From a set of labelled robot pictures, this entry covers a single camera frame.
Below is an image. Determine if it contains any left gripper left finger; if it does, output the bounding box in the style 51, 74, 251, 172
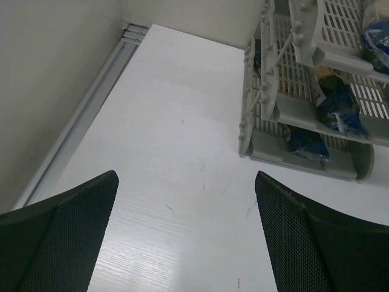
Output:
1, 170, 119, 291

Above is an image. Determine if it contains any grey three-tier tray shelf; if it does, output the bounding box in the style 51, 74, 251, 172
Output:
238, 1, 388, 181

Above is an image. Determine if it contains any aluminium frame rail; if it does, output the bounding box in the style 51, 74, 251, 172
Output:
12, 23, 149, 210

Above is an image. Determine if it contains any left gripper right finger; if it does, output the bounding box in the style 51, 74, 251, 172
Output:
255, 171, 388, 291

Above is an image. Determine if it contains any spaghetti pasta bag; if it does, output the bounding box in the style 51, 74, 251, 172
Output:
313, 66, 366, 137
253, 51, 331, 162
360, 0, 388, 75

